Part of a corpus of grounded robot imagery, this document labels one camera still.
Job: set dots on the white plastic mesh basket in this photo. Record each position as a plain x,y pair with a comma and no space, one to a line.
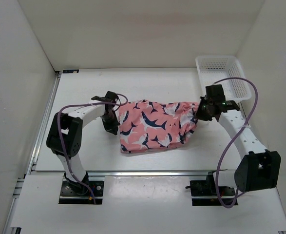
213,68

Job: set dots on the aluminium front rail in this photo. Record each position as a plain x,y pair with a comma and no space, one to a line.
150,173

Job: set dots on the aluminium right rail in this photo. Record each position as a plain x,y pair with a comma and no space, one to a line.
243,110

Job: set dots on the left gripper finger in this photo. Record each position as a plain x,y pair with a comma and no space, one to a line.
114,124
109,125

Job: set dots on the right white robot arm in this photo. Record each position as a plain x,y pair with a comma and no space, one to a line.
259,167

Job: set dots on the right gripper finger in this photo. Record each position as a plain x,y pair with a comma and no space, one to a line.
204,116
201,108

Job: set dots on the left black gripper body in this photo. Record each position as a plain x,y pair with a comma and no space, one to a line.
110,122

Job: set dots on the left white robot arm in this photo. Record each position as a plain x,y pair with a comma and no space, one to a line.
65,134

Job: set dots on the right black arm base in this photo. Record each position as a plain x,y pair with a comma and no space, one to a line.
203,192

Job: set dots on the pink shark print shorts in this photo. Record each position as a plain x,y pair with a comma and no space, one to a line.
152,126

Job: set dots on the aluminium left rail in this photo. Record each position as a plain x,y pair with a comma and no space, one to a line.
44,122

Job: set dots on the aluminium rail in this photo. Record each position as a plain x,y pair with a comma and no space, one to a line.
243,110
150,173
44,122

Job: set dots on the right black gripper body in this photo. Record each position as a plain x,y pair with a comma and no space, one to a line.
210,103

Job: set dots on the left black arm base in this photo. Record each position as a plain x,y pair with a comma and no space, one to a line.
74,193

